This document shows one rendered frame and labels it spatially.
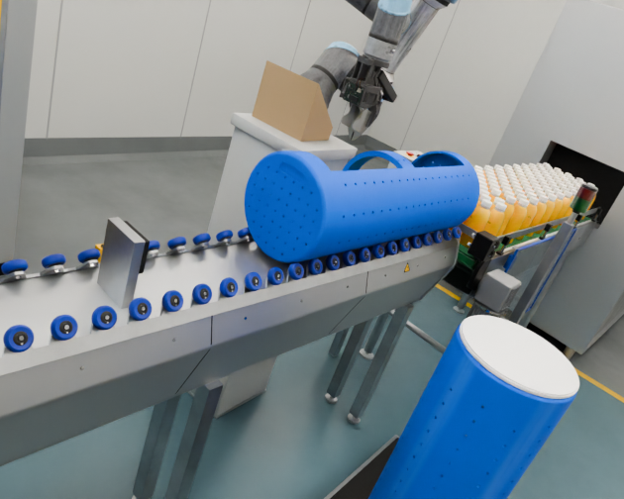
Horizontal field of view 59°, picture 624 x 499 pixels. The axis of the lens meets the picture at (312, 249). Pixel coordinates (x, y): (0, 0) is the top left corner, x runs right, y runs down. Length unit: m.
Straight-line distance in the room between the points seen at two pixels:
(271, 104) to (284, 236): 0.62
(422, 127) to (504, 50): 1.20
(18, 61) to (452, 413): 1.99
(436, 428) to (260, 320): 0.48
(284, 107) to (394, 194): 0.52
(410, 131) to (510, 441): 5.80
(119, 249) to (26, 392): 0.30
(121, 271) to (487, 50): 5.76
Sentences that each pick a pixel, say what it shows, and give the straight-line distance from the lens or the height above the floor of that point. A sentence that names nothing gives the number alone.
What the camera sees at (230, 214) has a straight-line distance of 1.98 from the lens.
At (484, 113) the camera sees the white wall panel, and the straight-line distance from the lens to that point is 6.52.
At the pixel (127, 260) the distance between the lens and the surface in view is 1.13.
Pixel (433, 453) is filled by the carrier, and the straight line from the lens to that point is 1.37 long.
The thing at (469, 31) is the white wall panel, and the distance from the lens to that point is 6.68.
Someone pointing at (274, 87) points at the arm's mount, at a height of 1.27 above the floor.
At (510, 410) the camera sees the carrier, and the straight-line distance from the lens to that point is 1.26.
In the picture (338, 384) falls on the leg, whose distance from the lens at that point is 2.52.
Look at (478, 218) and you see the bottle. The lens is 2.20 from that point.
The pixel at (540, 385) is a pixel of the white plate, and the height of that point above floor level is 1.04.
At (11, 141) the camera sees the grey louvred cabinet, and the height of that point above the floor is 0.68.
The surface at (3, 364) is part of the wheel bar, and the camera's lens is 1.04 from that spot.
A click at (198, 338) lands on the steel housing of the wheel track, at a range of 1.24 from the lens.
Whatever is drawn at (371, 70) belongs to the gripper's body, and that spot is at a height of 1.46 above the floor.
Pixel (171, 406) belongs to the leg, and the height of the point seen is 0.44.
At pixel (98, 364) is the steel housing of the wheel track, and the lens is 1.12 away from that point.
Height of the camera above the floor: 1.61
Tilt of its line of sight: 25 degrees down
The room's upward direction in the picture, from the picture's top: 20 degrees clockwise
